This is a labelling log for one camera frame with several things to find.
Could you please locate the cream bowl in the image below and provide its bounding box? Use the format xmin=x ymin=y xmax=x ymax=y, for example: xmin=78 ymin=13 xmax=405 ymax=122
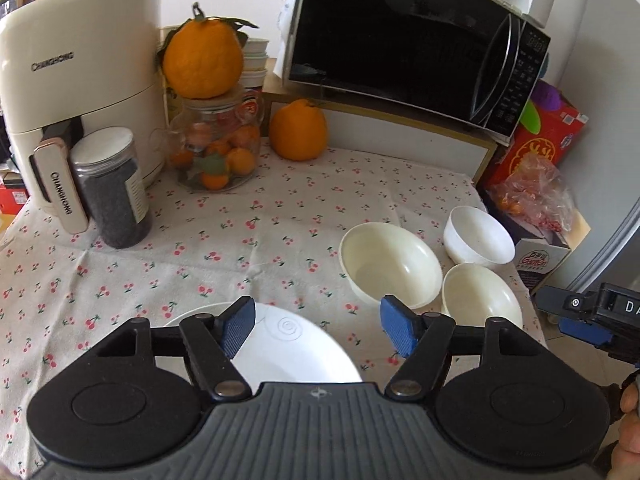
xmin=339 ymin=223 xmax=443 ymax=310
xmin=440 ymin=263 xmax=523 ymax=331

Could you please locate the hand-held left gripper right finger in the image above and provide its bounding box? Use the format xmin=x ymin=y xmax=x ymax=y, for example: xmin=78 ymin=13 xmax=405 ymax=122
xmin=380 ymin=294 xmax=543 ymax=401

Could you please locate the glass jar of small oranges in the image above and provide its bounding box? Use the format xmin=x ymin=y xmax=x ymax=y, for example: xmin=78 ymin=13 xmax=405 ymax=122
xmin=150 ymin=87 xmax=266 ymax=193

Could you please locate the purple toy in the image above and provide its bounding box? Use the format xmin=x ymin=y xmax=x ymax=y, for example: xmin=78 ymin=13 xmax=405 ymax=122
xmin=531 ymin=82 xmax=566 ymax=113

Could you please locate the person's right hand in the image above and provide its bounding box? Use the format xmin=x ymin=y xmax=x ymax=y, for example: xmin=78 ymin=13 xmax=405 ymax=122
xmin=607 ymin=382 xmax=640 ymax=480

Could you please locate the white bowl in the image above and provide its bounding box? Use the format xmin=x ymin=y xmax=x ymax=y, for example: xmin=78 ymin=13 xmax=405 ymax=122
xmin=443 ymin=205 xmax=516 ymax=267

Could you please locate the grey refrigerator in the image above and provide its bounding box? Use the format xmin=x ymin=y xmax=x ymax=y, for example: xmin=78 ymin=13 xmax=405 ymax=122
xmin=530 ymin=125 xmax=640 ymax=296

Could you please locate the clear jar of dark grains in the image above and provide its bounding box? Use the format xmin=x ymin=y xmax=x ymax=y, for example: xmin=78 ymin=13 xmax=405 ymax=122
xmin=70 ymin=127 xmax=153 ymax=250

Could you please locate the plastic bag of snacks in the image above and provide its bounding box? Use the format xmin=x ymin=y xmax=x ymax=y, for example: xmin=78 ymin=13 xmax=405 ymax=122
xmin=487 ymin=152 xmax=581 ymax=233

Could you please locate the large orange with leaves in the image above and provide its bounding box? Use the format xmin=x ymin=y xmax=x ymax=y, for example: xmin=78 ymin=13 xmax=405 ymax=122
xmin=157 ymin=2 xmax=260 ymax=100

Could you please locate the cherry print tablecloth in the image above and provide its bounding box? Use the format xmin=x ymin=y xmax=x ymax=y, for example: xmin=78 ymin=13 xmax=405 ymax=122
xmin=0 ymin=135 xmax=546 ymax=466

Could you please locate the red cardboard box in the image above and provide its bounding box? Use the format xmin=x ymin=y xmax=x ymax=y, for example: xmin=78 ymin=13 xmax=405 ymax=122
xmin=482 ymin=80 xmax=591 ymax=191

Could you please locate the cream air fryer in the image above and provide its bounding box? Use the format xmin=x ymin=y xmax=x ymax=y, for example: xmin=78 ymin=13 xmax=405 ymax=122
xmin=0 ymin=0 xmax=168 ymax=235

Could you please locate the white plate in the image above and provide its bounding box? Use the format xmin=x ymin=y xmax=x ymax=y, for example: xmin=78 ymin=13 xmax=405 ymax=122
xmin=162 ymin=301 xmax=363 ymax=386

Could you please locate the dark blue cardboard box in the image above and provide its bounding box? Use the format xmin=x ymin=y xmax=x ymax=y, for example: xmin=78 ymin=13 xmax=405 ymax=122
xmin=500 ymin=205 xmax=573 ymax=291

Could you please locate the small red box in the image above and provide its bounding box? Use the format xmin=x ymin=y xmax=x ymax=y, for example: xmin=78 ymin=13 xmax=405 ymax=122
xmin=0 ymin=170 xmax=28 ymax=216

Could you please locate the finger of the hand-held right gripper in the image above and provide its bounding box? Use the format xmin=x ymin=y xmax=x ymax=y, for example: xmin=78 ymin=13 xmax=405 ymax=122
xmin=559 ymin=316 xmax=608 ymax=347
xmin=537 ymin=285 xmax=598 ymax=319

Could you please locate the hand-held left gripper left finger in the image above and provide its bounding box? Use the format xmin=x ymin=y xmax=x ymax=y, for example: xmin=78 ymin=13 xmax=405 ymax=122
xmin=92 ymin=296 xmax=257 ymax=403

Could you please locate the wooden microwave stand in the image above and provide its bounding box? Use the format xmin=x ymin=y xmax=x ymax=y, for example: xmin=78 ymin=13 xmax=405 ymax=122
xmin=262 ymin=72 xmax=498 ymax=186

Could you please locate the stack of white cups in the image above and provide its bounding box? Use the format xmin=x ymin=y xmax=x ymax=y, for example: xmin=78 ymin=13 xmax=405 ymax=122
xmin=241 ymin=37 xmax=271 ymax=92

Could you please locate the black microwave oven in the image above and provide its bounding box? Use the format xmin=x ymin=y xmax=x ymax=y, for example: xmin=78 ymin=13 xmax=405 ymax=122
xmin=282 ymin=0 xmax=571 ymax=143

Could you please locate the green toy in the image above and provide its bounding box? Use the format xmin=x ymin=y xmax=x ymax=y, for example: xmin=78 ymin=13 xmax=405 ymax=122
xmin=517 ymin=105 xmax=543 ymax=136

